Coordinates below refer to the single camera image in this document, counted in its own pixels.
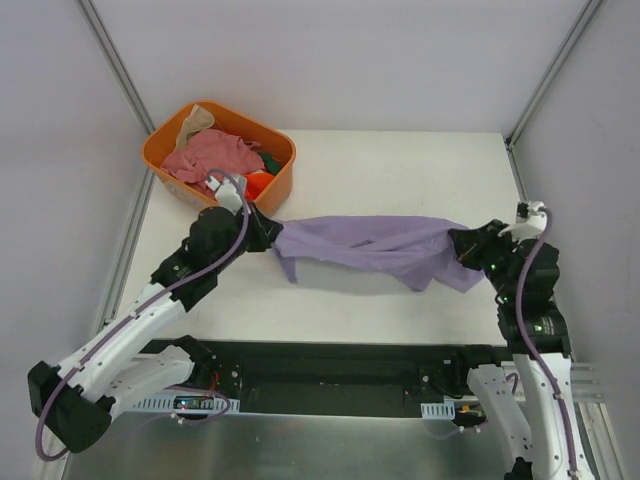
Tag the left white cable duct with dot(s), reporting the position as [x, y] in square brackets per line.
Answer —
[183, 404]

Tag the orange plastic basket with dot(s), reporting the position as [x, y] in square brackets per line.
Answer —
[162, 142]

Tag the white cable duct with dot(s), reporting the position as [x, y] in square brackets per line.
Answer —
[183, 404]
[438, 411]

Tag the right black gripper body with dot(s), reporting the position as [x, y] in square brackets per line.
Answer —
[473, 247]

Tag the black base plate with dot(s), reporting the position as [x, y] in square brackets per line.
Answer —
[355, 380]

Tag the right white cable duct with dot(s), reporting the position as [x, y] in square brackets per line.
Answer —
[438, 411]

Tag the aluminium rail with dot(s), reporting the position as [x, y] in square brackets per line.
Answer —
[585, 386]

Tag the beige cloth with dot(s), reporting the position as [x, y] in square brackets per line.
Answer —
[198, 119]

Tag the left aluminium frame post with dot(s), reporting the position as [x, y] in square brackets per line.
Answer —
[115, 62]

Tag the aluminium frame post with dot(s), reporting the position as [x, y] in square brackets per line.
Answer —
[115, 62]
[577, 31]

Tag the pink crumpled shirt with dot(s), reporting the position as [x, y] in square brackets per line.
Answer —
[211, 149]

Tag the green cloth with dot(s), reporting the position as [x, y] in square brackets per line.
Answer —
[271, 165]

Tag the right aluminium frame post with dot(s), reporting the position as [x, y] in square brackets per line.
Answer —
[577, 31]

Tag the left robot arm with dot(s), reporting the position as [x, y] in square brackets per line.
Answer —
[78, 398]

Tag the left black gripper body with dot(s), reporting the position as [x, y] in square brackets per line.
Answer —
[261, 232]

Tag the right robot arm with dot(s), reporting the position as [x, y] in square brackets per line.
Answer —
[541, 440]

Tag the orange-red cloth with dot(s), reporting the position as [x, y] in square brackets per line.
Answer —
[256, 183]

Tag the purple t-shirt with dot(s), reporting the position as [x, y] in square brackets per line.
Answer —
[415, 250]

